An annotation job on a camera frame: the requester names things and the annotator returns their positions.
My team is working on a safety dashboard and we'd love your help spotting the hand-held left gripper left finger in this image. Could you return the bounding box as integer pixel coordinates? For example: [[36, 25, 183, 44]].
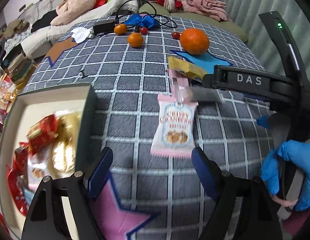
[[21, 147, 114, 240]]

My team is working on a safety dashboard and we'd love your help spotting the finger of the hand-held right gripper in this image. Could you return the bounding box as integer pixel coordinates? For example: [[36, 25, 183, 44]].
[[242, 94, 269, 103], [202, 65, 305, 100]]

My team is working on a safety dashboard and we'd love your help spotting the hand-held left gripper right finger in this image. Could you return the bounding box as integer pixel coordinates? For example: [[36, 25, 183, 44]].
[[191, 147, 283, 240]]

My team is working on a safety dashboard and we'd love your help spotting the grey snack packet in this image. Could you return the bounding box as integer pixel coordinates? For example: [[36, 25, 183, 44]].
[[188, 86, 225, 104]]

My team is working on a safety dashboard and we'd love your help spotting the clear yellow snack packet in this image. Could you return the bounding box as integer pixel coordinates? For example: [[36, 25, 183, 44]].
[[52, 140, 77, 173], [55, 112, 82, 143]]

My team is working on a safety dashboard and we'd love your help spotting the white and pink snack packet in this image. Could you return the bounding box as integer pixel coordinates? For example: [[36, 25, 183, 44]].
[[27, 152, 54, 190], [150, 92, 199, 158]]

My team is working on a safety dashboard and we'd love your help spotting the grey cardboard box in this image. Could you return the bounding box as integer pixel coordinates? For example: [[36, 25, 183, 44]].
[[0, 82, 98, 240]]

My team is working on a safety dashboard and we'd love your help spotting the large red snack packet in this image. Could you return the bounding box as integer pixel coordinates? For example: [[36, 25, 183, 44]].
[[27, 114, 59, 150]]

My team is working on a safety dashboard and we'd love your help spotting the small red snack packet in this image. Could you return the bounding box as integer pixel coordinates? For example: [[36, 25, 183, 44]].
[[11, 145, 30, 178]]

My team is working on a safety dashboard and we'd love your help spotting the person's right hand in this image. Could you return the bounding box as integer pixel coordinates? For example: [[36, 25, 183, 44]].
[[256, 115, 310, 212]]

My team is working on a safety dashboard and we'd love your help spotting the gold snack packet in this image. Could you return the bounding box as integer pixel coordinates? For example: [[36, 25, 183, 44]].
[[167, 56, 209, 83]]

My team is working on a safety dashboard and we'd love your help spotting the large orange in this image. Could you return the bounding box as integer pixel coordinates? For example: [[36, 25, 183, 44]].
[[180, 28, 210, 55]]

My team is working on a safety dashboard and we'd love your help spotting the grey checked star-print cloth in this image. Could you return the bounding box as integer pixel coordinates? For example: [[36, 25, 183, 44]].
[[10, 16, 290, 240]]

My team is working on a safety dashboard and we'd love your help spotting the light blue snack packet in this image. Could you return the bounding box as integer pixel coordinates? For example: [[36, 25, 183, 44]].
[[22, 189, 33, 207]]

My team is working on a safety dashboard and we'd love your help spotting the pink folded blanket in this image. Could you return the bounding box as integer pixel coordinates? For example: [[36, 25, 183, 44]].
[[180, 0, 233, 22]]

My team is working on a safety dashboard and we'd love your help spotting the pale green curtain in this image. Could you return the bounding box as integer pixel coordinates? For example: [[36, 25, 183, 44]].
[[210, 0, 310, 85]]

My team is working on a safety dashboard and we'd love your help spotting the red and white plush toy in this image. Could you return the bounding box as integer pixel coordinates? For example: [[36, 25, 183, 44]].
[[149, 0, 183, 12]]

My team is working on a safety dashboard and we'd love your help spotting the blue cloth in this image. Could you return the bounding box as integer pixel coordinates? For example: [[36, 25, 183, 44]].
[[124, 14, 160, 29]]

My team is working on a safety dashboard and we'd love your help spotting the pile of snack bags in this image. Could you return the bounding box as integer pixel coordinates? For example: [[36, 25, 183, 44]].
[[0, 77, 18, 135]]

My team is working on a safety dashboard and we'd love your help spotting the black power adapter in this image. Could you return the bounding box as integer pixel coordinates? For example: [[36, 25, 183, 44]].
[[92, 20, 116, 36]]

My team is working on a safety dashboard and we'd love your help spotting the white sofa throw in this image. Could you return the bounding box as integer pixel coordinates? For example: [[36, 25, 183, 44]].
[[20, 0, 140, 58]]

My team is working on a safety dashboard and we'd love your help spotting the stack of books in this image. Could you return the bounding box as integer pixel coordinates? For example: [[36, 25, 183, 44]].
[[0, 42, 37, 90]]

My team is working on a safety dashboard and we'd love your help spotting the white tissue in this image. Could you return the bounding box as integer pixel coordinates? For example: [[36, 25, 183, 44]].
[[71, 27, 94, 44]]

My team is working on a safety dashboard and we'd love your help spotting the black garment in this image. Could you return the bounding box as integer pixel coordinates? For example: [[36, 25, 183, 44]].
[[31, 11, 62, 33]]

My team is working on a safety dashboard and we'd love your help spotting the pink fluffy garment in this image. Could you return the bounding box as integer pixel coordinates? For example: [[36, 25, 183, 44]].
[[50, 0, 105, 27]]

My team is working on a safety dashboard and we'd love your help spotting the brown garment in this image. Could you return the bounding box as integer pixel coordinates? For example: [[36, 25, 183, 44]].
[[2, 19, 30, 39]]

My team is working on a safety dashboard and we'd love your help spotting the black cable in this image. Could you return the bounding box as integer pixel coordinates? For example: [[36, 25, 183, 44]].
[[115, 0, 178, 30]]

